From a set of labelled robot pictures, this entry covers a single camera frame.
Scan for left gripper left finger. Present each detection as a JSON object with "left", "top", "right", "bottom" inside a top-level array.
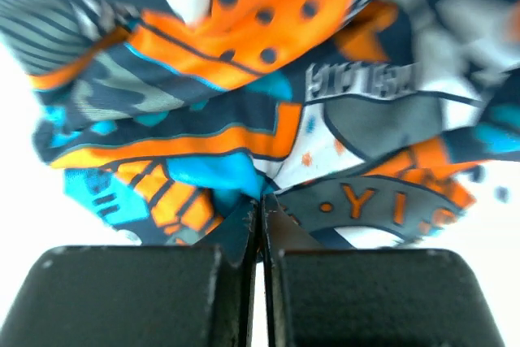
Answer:
[{"left": 1, "top": 202, "right": 257, "bottom": 346}]

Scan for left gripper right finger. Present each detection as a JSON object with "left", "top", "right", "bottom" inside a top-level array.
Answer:
[{"left": 262, "top": 195, "right": 503, "bottom": 347}]

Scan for blue orange patterned shorts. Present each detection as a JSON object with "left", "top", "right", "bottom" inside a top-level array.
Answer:
[{"left": 1, "top": 0, "right": 519, "bottom": 249}]

